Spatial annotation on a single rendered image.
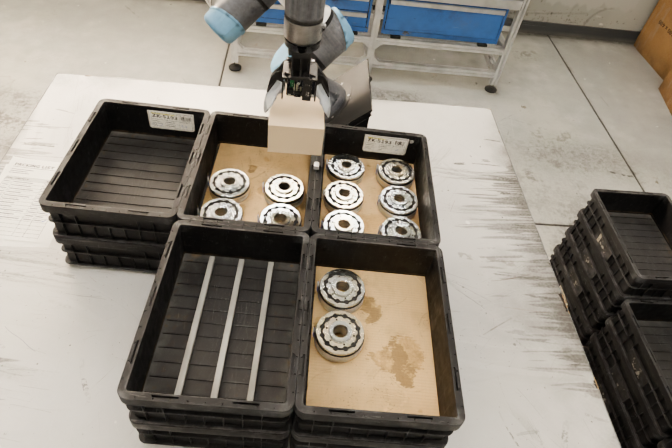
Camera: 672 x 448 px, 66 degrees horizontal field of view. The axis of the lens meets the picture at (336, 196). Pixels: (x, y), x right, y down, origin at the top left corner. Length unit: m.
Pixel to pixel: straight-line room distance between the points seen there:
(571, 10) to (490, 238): 3.14
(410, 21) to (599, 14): 1.86
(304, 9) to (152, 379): 0.75
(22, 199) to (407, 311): 1.08
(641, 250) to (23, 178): 2.03
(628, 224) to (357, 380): 1.41
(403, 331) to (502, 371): 0.30
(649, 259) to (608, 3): 2.81
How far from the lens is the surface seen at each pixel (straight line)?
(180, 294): 1.18
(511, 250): 1.58
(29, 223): 1.58
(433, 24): 3.25
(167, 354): 1.12
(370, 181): 1.43
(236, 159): 1.46
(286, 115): 1.14
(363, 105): 1.54
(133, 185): 1.42
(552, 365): 1.41
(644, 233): 2.22
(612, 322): 2.02
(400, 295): 1.21
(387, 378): 1.10
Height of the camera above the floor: 1.81
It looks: 45 degrees down
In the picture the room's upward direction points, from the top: 9 degrees clockwise
